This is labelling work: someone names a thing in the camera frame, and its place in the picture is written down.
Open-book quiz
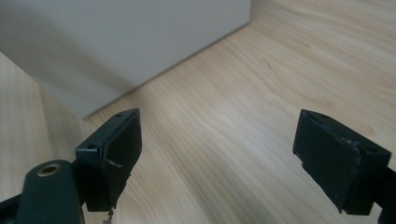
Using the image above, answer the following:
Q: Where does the white rectangular box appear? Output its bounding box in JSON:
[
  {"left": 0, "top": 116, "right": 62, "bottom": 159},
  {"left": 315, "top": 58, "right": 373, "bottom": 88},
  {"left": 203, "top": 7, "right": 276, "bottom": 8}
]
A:
[{"left": 0, "top": 0, "right": 252, "bottom": 119}]

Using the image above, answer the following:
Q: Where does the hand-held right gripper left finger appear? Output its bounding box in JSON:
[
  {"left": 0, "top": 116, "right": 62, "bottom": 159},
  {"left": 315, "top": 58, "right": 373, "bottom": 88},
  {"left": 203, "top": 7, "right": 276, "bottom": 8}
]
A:
[{"left": 74, "top": 107, "right": 143, "bottom": 213}]

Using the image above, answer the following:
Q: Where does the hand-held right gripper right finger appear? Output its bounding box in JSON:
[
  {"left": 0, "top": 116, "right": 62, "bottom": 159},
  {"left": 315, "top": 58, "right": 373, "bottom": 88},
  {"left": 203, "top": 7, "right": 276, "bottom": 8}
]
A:
[{"left": 291, "top": 108, "right": 392, "bottom": 216}]

